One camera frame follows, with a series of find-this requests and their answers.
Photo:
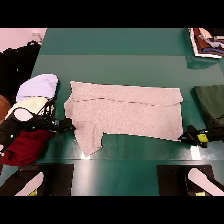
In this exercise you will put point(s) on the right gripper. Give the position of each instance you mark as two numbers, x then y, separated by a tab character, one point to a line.
195	136

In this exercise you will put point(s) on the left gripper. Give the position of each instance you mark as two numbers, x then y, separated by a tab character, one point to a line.
64	125

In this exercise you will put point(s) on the grey T-shirt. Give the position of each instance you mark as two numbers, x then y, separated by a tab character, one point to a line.
133	113

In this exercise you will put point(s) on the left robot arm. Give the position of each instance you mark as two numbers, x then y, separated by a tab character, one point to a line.
13	128

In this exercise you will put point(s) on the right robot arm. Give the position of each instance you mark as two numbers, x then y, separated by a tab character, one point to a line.
173	180

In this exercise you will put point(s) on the dark green garment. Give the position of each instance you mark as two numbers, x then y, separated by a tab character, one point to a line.
210	101

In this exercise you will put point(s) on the cream garment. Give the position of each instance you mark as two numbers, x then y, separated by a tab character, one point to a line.
31	102

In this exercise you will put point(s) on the red garment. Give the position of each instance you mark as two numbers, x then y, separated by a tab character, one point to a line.
25	146

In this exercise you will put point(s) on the lavender garment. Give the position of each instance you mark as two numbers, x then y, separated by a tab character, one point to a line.
38	86

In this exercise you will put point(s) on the brown garment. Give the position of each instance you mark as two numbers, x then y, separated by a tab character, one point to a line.
3	108

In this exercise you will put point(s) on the black garment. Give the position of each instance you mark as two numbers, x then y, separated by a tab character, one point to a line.
16	71

